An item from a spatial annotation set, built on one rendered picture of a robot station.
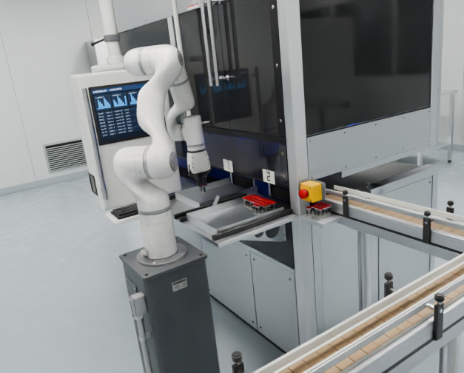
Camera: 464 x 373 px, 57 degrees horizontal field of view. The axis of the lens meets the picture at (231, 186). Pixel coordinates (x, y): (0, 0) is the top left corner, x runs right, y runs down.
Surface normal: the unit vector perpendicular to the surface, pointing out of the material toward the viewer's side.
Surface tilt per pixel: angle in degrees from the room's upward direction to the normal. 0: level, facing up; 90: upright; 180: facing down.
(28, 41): 90
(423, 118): 90
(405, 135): 90
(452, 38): 90
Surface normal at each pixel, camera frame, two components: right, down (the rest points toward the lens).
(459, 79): -0.83, 0.24
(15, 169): 0.54, 0.18
